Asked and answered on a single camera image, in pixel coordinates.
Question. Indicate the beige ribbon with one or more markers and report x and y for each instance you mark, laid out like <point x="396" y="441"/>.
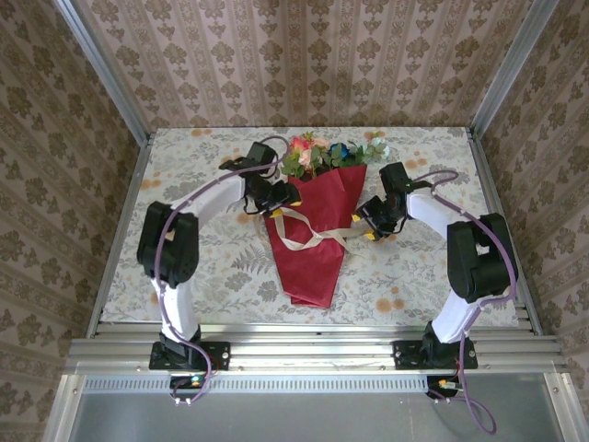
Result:
<point x="338" y="232"/>

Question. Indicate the peach artificial rose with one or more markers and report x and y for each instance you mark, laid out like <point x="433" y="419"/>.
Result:
<point x="307" y="158"/>

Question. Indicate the artificial flower bunch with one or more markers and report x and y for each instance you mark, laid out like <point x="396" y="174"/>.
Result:
<point x="299" y="143"/>

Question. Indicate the dark red wrapping paper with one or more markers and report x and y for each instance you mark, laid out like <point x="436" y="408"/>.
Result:
<point x="317" y="271"/>

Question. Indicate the blue artificial rose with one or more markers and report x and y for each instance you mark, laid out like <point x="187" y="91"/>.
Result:
<point x="339" y="152"/>

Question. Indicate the pale white artificial flower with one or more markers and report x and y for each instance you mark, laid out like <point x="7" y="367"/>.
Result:
<point x="379" y="148"/>

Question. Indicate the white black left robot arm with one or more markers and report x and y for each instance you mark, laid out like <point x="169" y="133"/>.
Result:
<point x="168" y="244"/>

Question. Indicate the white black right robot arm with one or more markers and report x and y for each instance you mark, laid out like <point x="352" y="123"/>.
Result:
<point x="478" y="258"/>

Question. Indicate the floral print tablecloth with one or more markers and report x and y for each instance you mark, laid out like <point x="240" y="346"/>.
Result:
<point x="221" y="285"/>

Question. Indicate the small black controller board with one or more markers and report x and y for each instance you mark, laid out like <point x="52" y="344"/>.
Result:
<point x="184" y="383"/>
<point x="444" y="384"/>

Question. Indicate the grey metal panel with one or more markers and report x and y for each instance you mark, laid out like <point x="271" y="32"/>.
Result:
<point x="299" y="419"/>

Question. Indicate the aluminium table side rail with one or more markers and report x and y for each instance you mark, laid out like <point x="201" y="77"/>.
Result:
<point x="137" y="172"/>
<point x="490" y="184"/>

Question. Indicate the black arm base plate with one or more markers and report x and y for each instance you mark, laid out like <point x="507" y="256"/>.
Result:
<point x="221" y="354"/>
<point x="407" y="354"/>

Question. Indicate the aluminium extrusion rail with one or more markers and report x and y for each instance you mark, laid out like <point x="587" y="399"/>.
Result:
<point x="313" y="354"/>

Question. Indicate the aluminium frame post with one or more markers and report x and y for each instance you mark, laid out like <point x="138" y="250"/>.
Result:
<point x="515" y="64"/>
<point x="103" y="69"/>

